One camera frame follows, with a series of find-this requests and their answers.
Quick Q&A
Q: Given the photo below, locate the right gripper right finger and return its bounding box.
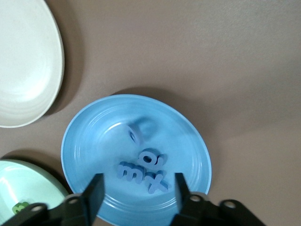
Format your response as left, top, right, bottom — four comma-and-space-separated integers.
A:
173, 173, 271, 226

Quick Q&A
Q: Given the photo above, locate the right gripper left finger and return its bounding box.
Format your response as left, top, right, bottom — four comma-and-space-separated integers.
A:
0, 173, 105, 226

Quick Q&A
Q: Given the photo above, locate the blue foam letter X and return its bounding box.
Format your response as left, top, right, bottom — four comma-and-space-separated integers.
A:
147, 173, 170, 195

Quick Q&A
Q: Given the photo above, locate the green foam letter B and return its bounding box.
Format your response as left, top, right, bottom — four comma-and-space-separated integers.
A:
11, 200, 32, 215

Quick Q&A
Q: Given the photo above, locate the blue foam letter E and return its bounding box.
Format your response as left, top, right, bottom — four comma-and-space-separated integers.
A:
116, 161, 146, 189

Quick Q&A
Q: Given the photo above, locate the blue foam letter a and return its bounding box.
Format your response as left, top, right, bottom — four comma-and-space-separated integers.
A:
138, 148, 168, 167

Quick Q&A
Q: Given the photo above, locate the blue letter Q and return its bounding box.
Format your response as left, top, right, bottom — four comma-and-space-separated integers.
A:
127, 122, 144, 145

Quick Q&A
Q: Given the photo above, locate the light green plate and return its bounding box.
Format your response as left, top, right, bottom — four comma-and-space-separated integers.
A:
0, 159, 71, 226

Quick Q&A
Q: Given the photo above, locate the blue plate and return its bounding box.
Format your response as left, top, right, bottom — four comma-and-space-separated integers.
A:
60, 94, 213, 225

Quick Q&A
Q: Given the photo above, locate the beige plate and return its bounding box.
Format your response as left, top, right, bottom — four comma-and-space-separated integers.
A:
0, 0, 65, 129

